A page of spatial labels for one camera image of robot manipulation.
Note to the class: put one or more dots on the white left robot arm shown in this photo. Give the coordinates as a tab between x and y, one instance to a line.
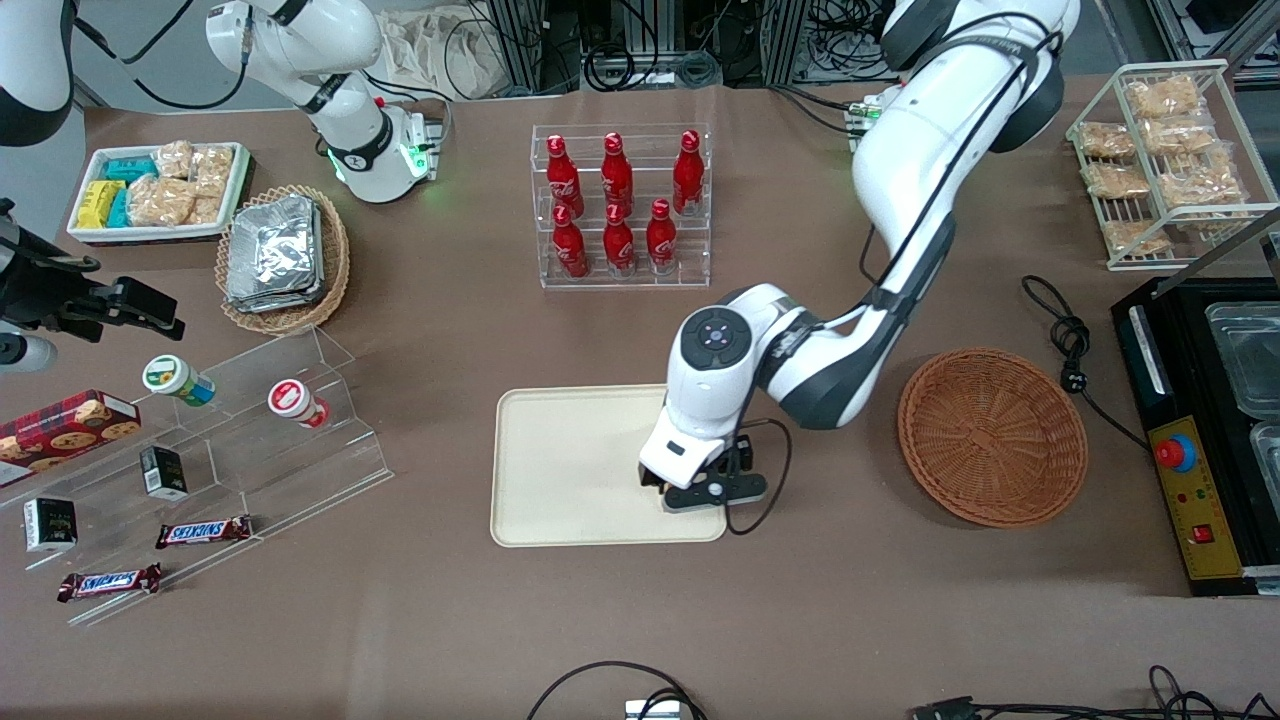
940	130

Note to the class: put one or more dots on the grey metal lever bar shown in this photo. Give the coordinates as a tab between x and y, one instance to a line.
1230	238

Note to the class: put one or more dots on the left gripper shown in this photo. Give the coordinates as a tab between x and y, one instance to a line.
654	481

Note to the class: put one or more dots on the red rocker switch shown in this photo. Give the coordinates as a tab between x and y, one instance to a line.
1202	533

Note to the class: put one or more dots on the yellow snack packet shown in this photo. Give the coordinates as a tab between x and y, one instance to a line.
97	203

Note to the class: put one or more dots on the beige cloth bag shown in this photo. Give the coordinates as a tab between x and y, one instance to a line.
450	55

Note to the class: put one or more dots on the cream plastic tray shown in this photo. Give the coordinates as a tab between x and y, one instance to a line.
570	470

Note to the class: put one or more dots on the oval tan wicker basket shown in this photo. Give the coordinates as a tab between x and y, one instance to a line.
335	260

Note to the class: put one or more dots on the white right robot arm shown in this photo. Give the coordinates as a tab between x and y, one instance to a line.
300	40

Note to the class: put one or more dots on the silver device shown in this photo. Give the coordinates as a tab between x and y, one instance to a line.
650	712

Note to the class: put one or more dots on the clear acrylic bottle rack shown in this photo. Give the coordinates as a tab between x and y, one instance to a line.
640	282

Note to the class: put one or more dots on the small black carton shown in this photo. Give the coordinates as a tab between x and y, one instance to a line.
50	524
163	473

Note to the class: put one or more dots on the white plastic bin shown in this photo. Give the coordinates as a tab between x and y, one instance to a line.
150	236

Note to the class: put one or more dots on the beige snack packet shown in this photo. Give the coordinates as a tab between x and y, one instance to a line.
1105	140
1115	181
212	170
158	202
205	210
1162	97
1190	137
1135	236
1200	188
175	160

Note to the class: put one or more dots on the red emergency stop button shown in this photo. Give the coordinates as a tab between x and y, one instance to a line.
1175	452

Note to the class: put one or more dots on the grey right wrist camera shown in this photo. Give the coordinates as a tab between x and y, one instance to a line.
25	353

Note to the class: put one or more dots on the black sealing machine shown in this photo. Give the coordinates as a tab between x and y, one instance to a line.
1200	360

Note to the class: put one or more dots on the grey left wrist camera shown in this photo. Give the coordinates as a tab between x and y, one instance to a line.
715	490

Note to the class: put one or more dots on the Snickers bar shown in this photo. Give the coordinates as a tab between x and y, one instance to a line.
205	531
110	582

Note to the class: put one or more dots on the clear acrylic stepped shelf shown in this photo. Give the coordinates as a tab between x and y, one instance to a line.
260	460

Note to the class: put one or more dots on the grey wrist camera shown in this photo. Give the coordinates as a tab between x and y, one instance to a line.
25	353
715	490

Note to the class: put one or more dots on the round brown wicker basket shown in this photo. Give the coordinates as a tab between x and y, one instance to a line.
990	440

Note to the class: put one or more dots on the green lid yogurt cup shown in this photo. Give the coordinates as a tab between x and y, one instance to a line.
170	376

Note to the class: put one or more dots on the teal snack packet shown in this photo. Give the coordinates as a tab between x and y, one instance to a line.
120	212
130	168

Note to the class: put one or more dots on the aluminium frame post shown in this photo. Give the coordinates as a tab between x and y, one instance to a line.
520	40

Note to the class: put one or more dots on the red cola bottle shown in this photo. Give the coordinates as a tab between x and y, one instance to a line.
564	180
687	175
619	245
617	178
661	240
571	248

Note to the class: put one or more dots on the steel tray in machine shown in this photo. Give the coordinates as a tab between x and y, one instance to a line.
1245	350
1268	455

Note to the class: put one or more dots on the red lid yogurt cup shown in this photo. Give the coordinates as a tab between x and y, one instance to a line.
292	400

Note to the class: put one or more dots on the red tartan cookie box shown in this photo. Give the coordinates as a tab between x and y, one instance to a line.
60	430

